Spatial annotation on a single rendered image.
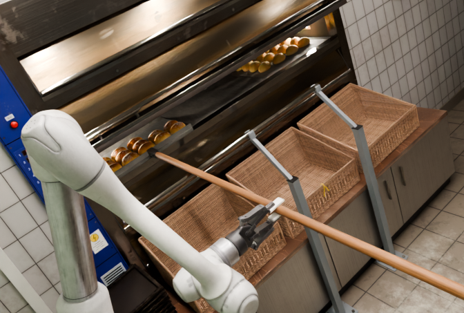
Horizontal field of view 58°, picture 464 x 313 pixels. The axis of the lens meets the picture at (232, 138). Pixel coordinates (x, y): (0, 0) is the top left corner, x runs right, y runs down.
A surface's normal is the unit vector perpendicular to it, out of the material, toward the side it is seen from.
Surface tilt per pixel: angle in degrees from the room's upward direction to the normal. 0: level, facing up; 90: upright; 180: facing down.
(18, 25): 90
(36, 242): 90
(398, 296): 0
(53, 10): 90
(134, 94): 70
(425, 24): 90
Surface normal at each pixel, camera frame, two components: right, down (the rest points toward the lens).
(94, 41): 0.41, -0.12
